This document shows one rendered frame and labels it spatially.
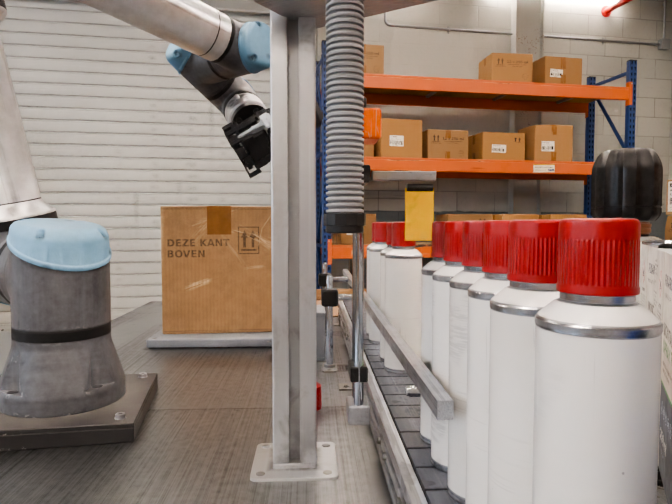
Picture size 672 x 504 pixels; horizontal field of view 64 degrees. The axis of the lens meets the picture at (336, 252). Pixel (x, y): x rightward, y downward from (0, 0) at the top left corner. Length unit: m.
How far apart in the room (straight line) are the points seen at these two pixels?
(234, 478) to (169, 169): 4.49
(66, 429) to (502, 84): 4.51
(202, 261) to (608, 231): 1.00
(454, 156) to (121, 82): 2.88
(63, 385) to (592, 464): 0.61
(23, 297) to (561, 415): 0.63
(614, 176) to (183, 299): 0.84
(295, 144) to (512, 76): 4.52
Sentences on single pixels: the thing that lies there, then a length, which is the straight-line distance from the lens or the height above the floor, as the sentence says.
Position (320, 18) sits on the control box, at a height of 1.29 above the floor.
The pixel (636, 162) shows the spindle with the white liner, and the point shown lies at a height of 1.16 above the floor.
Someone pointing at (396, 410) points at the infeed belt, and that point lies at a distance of 0.62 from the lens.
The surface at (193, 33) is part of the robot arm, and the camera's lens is 0.89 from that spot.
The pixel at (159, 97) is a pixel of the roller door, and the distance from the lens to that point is 5.08.
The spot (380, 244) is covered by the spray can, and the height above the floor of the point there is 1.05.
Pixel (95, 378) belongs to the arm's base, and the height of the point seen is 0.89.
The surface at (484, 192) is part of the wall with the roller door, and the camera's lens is 5.64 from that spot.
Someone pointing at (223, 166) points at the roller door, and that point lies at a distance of 4.95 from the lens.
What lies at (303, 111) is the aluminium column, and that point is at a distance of 0.56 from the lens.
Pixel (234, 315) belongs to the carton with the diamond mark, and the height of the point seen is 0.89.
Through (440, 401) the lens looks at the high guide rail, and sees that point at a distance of 0.39.
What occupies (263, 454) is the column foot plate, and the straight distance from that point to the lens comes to 0.63.
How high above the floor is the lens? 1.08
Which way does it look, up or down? 3 degrees down
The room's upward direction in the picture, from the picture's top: straight up
